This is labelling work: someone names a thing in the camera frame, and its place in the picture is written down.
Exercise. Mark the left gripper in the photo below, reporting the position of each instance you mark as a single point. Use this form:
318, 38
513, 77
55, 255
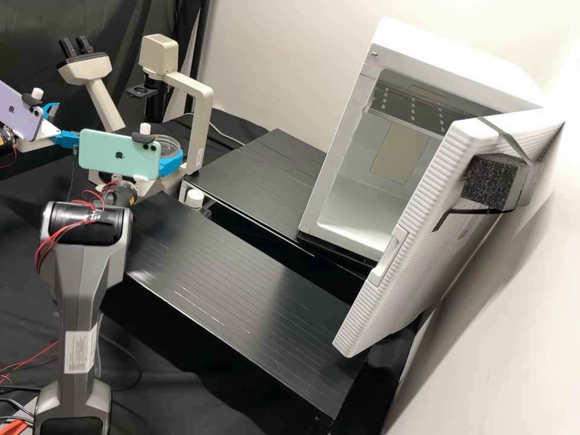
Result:
38, 141

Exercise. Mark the white-capped bottle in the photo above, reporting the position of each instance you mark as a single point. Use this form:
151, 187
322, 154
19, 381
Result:
195, 200

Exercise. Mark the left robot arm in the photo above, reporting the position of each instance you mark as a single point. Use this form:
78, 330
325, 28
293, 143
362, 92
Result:
5, 140

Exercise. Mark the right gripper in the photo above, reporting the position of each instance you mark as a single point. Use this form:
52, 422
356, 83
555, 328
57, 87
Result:
97, 174

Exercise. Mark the wrist camera phone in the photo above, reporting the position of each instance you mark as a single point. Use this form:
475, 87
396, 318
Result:
18, 113
113, 152

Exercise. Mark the cream microscope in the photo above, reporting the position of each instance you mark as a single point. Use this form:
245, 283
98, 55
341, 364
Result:
199, 104

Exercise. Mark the white incubator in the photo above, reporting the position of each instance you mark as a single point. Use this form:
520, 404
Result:
353, 113

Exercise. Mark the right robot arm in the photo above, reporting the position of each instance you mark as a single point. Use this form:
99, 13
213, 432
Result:
77, 272

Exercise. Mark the left wrist camera phone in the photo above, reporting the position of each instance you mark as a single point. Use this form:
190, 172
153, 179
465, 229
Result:
18, 113

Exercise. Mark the incubator door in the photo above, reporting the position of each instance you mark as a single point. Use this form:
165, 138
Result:
430, 249

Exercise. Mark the right wrist camera phone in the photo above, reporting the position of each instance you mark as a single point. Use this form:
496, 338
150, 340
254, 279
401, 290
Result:
113, 152

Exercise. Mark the petri dish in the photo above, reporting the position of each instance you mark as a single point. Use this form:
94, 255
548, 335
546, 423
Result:
170, 142

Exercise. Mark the black platform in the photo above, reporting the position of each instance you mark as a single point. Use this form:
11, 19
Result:
253, 181
226, 281

